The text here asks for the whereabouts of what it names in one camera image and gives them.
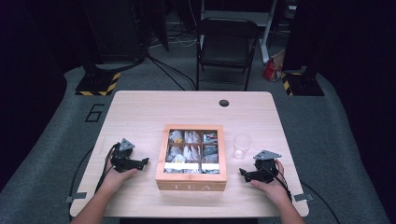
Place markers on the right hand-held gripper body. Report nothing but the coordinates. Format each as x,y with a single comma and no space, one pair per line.
266,169

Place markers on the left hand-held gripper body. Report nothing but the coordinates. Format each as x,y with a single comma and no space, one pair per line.
122,160

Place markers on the clear glass cup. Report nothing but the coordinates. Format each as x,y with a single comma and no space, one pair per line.
242,146

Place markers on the wooden tea box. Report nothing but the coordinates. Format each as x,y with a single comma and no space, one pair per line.
191,182

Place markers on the person's left hand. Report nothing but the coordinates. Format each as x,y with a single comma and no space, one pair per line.
116,178

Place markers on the person's right hand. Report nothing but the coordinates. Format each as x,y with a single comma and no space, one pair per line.
274,189

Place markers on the grey tape piece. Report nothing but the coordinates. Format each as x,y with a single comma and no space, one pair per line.
303,197
76,197

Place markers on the pile of tea bags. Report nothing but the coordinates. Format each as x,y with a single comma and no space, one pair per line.
190,152

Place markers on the black striped stand base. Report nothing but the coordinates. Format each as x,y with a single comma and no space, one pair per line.
303,85
96,84

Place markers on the red paper bag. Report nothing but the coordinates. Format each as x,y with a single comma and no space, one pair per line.
272,70

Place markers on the black folding chair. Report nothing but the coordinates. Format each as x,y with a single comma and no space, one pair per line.
225,46

